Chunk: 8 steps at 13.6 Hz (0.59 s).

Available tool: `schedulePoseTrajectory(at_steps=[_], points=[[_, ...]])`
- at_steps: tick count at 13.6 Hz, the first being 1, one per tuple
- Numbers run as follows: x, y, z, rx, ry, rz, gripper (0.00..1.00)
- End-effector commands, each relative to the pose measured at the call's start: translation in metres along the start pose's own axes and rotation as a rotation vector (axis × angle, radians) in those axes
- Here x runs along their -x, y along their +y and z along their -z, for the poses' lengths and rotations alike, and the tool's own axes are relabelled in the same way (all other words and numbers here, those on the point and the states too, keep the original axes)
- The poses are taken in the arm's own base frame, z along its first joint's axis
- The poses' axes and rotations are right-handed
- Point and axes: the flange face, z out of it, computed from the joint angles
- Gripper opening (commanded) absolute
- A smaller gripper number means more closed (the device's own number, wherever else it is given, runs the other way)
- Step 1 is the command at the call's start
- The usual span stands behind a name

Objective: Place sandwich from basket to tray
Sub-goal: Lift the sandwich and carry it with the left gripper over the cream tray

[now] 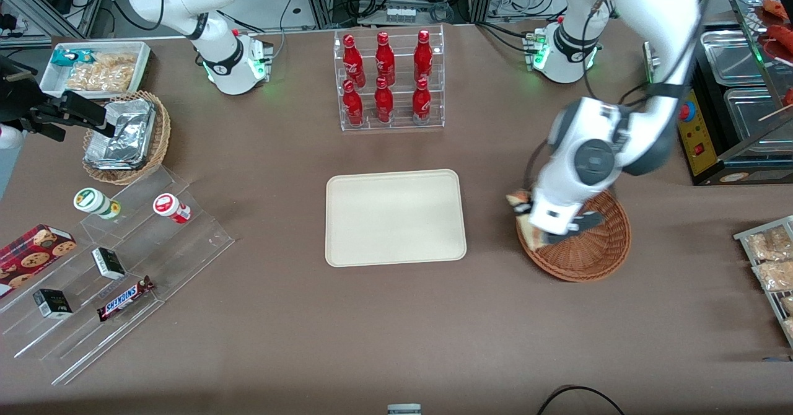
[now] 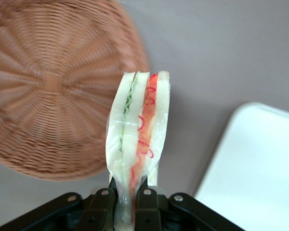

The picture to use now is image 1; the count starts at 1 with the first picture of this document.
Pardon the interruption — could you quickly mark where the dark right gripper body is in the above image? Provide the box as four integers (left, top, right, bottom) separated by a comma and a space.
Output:
0, 56, 47, 128

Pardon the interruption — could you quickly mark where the triangular sandwich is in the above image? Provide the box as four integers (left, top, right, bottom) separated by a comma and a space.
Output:
506, 190, 552, 247

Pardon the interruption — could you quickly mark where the brown wicker basket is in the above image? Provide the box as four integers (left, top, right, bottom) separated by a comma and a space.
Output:
515, 189, 632, 282

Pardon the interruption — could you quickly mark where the light wicker basket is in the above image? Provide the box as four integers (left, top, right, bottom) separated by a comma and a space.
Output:
82, 90, 172, 186

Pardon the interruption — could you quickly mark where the beige plastic tray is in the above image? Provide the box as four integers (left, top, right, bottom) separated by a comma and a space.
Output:
325, 168, 467, 268

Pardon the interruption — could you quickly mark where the clear bag of chips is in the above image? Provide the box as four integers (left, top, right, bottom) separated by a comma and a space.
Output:
93, 52, 138, 74
64, 63, 134, 93

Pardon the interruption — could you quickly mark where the white rectangular bin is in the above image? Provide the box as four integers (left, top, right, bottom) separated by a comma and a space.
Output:
40, 41, 152, 98

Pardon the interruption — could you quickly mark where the silver foil packet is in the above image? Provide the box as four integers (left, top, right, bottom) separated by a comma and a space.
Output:
102, 98, 156, 163
84, 131, 136, 172

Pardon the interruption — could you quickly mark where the teal snack packet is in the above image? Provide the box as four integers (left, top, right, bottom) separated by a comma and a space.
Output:
51, 48, 95, 67

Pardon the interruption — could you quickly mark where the green lid white cup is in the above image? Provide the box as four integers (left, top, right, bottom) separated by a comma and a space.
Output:
74, 188, 122, 221

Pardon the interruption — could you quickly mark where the red cookie box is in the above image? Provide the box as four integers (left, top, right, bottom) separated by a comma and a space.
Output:
0, 224, 79, 299

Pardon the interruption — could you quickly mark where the red lid white cup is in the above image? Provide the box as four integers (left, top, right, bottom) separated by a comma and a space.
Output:
153, 193, 192, 224

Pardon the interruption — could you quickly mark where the red cola bottle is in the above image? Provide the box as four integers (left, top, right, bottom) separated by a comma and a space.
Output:
414, 29, 433, 84
412, 77, 432, 125
343, 79, 364, 126
374, 77, 394, 123
375, 32, 396, 86
343, 34, 366, 87

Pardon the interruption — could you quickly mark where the small black box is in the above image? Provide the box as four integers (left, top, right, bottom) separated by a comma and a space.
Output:
32, 289, 74, 320
92, 247, 127, 281

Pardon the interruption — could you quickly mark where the clear acrylic bottle rack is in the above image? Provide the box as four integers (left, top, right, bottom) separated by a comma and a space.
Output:
333, 25, 445, 132

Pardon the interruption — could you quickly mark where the black food warmer machine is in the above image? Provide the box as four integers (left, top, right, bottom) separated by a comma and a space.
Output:
643, 0, 793, 186

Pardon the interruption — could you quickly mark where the clear acrylic stepped shelf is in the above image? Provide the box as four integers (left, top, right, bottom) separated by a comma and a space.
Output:
0, 165, 235, 386

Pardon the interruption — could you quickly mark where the Snickers chocolate bar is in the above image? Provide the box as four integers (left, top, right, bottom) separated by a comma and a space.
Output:
97, 276, 156, 323

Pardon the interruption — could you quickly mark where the steel warmer pan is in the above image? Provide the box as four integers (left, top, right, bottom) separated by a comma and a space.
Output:
723, 86, 793, 151
699, 28, 768, 88

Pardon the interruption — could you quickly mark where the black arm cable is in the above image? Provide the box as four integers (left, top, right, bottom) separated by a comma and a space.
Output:
524, 0, 730, 194

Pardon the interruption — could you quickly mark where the aluminium frame rail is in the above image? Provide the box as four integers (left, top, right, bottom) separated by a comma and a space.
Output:
0, 0, 89, 48

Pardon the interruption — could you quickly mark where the black table cable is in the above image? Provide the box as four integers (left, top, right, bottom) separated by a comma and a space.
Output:
536, 385, 626, 415

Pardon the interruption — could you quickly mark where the grey wire rack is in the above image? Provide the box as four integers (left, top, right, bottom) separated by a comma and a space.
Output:
734, 216, 793, 349

